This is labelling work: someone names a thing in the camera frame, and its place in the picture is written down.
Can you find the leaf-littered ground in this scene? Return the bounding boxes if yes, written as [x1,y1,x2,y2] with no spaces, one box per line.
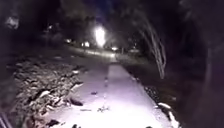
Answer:
[0,54,111,128]

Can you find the bright street lamp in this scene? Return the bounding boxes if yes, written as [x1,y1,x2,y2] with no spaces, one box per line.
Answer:
[93,25,108,48]

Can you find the leaning tree trunk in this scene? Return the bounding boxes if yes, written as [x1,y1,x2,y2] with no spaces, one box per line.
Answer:
[134,13,168,80]

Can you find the pale concrete path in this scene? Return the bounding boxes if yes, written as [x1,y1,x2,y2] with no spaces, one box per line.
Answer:
[46,61,174,128]

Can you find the road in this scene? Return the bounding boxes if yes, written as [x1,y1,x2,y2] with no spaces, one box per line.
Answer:
[66,44,141,63]

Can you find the dark verge ground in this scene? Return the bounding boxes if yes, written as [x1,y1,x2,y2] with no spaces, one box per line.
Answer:
[121,59,224,128]

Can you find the dark trees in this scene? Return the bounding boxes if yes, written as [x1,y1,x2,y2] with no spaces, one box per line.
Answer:
[39,0,224,58]

